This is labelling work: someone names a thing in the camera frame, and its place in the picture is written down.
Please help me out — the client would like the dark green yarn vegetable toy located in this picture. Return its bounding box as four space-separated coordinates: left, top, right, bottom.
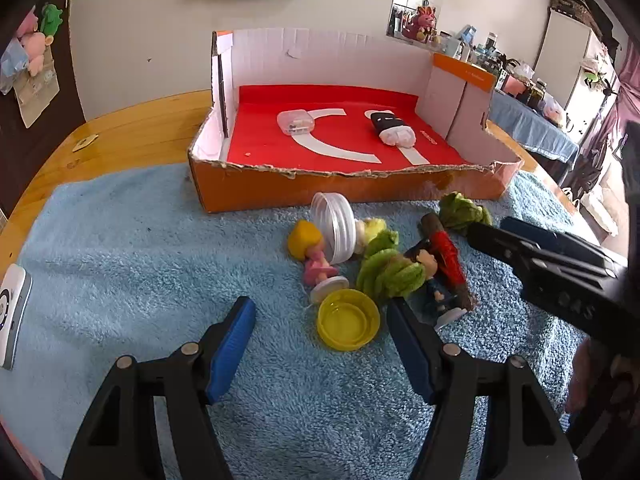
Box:
438 192 494 231

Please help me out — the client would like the blonde doll pink dress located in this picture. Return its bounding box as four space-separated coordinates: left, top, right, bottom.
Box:
288 220 351 304

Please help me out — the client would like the table with blue cloth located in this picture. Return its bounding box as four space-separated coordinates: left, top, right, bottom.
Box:
487 89 581 162

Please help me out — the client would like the yellow plastic cap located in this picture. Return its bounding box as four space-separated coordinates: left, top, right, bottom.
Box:
317 289 382 352

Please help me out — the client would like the beige hanging pouch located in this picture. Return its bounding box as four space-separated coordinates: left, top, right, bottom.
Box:
12 60 57 129

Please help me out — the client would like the yellow fluffy toy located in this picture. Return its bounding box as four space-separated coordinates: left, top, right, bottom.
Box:
354 217 385 257

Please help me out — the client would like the pink plush toy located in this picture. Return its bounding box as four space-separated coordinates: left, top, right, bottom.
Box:
16 11 42 37
22 35 47 77

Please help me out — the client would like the dark woven case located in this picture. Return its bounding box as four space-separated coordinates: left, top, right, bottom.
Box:
550 0 614 37

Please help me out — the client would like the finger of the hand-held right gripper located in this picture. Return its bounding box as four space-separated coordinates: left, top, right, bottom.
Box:
467 222 616 281
501 216 626 263

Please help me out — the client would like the small clear plastic case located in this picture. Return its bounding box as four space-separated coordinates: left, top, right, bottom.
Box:
276 110 315 136

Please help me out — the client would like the blue fluffy towel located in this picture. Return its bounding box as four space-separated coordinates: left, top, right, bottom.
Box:
0 162 627 480

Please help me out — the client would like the green plush toy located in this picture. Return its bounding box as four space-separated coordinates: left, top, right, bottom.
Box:
40 3 64 44

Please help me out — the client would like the orange cardboard box red bottom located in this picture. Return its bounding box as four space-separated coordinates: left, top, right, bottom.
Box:
187 27 525 214

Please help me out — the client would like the pink rabbit plush figure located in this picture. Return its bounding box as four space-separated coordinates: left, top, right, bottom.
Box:
402 4 441 44

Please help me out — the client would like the red brown stick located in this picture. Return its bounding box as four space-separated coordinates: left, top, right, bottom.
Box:
418 212 476 311

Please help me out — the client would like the pink curtain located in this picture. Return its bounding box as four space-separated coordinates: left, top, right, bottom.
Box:
599 42 640 188

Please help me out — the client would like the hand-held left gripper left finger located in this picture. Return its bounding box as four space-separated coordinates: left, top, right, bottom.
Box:
62 296 257 480

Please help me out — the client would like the dark-haired figurine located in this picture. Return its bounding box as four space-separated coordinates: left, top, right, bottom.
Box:
404 248 469 331

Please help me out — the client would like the pale blue plastic bag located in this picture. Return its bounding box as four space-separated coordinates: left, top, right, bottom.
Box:
0 39 29 95

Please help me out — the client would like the light green fluffy cabbage toy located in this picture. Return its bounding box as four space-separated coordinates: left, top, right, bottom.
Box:
357 229 426 302

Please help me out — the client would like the white small device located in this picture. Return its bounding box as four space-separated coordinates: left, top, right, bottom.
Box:
0 263 34 372

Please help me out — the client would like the cluster of bottles and jars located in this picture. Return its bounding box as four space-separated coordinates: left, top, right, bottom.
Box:
440 24 502 68

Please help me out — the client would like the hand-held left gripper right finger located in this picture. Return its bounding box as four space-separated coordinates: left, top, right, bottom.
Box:
386 297 583 480

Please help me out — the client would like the white refrigerator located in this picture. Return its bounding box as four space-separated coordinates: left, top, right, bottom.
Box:
533 7 609 111

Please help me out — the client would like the person's right hand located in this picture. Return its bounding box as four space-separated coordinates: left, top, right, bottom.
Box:
566 337 640 413

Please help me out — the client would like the black and white rolled cloth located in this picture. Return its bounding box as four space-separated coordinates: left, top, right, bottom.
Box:
369 109 417 149

